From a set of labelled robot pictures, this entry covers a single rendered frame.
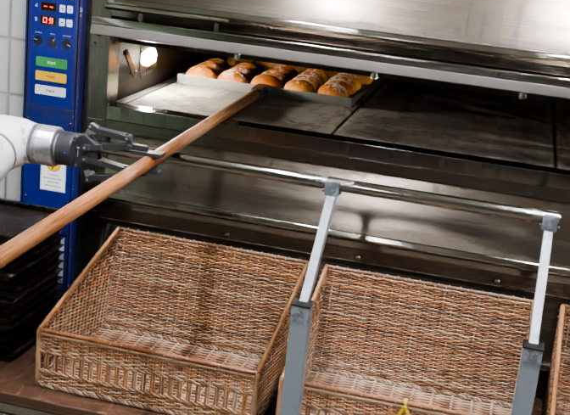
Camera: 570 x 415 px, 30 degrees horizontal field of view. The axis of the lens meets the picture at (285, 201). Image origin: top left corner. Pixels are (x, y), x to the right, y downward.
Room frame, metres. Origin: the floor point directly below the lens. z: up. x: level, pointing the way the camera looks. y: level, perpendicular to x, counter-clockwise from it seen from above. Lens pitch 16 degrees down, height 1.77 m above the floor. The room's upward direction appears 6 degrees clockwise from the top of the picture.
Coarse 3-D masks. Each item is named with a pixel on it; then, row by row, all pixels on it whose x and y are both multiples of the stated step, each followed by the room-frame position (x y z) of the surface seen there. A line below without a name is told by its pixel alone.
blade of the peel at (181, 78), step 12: (192, 84) 3.25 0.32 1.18; (204, 84) 3.24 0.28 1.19; (216, 84) 3.23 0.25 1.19; (228, 84) 3.22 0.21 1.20; (240, 84) 3.22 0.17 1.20; (252, 84) 3.21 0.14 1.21; (276, 96) 3.19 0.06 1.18; (288, 96) 3.18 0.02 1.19; (300, 96) 3.18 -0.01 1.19; (312, 96) 3.17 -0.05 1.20; (324, 96) 3.16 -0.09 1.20; (336, 96) 3.16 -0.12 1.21; (360, 96) 3.33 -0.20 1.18
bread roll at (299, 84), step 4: (292, 80) 3.22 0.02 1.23; (296, 80) 3.21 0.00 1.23; (300, 80) 3.21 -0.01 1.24; (304, 80) 3.21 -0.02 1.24; (288, 84) 3.21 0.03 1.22; (292, 84) 3.20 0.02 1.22; (296, 84) 3.20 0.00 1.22; (300, 84) 3.20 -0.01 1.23; (304, 84) 3.20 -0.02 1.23; (308, 84) 3.20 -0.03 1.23; (288, 88) 3.20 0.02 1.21; (292, 88) 3.19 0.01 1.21; (296, 88) 3.19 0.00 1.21; (300, 88) 3.19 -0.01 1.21; (304, 88) 3.19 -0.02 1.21; (308, 88) 3.19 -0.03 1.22; (312, 88) 3.20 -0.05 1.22; (312, 92) 3.20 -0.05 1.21
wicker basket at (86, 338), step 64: (128, 256) 2.75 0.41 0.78; (192, 256) 2.71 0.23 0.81; (256, 256) 2.68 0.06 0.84; (64, 320) 2.45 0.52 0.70; (128, 320) 2.70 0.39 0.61; (192, 320) 2.66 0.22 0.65; (256, 320) 2.63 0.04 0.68; (64, 384) 2.30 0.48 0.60; (128, 384) 2.36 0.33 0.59; (192, 384) 2.40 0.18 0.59; (256, 384) 2.20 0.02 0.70
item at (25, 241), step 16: (256, 96) 3.07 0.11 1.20; (224, 112) 2.75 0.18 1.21; (192, 128) 2.51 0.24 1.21; (208, 128) 2.59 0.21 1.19; (176, 144) 2.36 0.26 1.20; (144, 160) 2.17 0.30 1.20; (160, 160) 2.25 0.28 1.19; (128, 176) 2.06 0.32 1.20; (96, 192) 1.91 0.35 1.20; (112, 192) 1.97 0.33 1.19; (64, 208) 1.79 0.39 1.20; (80, 208) 1.83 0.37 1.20; (48, 224) 1.71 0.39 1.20; (64, 224) 1.76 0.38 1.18; (16, 240) 1.60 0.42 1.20; (32, 240) 1.64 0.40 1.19; (0, 256) 1.54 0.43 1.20; (16, 256) 1.58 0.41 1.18
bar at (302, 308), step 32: (192, 160) 2.37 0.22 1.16; (224, 160) 2.36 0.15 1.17; (352, 192) 2.29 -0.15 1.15; (384, 192) 2.28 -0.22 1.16; (416, 192) 2.27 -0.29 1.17; (320, 224) 2.24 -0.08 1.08; (544, 224) 2.20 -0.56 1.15; (320, 256) 2.19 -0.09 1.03; (544, 256) 2.15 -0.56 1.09; (544, 288) 2.10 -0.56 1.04; (288, 352) 2.08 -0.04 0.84; (288, 384) 2.08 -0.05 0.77
